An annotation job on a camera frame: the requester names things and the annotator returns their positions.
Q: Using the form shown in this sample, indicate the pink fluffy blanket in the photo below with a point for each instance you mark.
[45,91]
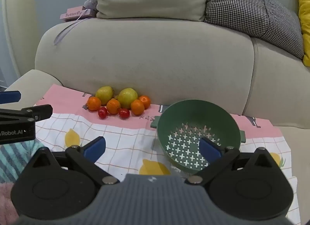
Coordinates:
[8,212]

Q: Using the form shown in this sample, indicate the purple plush toy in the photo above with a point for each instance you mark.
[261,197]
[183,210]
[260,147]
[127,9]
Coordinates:
[91,4]

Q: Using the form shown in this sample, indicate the houndstooth black white pillow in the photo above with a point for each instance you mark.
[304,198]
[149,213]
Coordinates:
[267,20]

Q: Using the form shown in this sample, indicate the red cherry tomato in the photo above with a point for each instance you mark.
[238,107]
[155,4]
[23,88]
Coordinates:
[124,113]
[102,112]

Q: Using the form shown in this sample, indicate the pink checked lemon cloth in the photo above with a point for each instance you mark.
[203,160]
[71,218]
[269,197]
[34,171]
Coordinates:
[132,145]

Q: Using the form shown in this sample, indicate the pink butterfly box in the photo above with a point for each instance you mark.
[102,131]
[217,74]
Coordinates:
[78,14]

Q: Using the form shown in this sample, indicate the yellow-green pear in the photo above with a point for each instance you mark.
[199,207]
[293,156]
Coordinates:
[104,94]
[126,97]

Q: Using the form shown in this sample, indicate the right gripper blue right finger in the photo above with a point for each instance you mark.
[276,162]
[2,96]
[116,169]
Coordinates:
[218,157]

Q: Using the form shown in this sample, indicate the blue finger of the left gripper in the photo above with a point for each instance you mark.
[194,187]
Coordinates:
[38,113]
[7,97]

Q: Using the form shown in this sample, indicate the yellow pillow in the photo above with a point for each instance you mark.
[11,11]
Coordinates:
[304,17]

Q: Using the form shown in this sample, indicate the lilac ribbon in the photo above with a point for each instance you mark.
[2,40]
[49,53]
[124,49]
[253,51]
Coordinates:
[66,30]

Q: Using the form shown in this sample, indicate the beige fabric sofa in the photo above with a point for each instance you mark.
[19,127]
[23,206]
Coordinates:
[169,60]

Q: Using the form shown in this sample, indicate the orange mandarin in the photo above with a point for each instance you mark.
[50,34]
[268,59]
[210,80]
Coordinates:
[113,106]
[145,100]
[93,103]
[137,107]

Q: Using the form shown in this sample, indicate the teal striped towel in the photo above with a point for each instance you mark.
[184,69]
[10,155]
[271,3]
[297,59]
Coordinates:
[14,158]

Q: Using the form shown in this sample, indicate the green perforated colander bowl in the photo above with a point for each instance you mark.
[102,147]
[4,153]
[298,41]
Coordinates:
[181,126]

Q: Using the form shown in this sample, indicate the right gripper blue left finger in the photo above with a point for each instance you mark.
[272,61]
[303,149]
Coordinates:
[83,160]

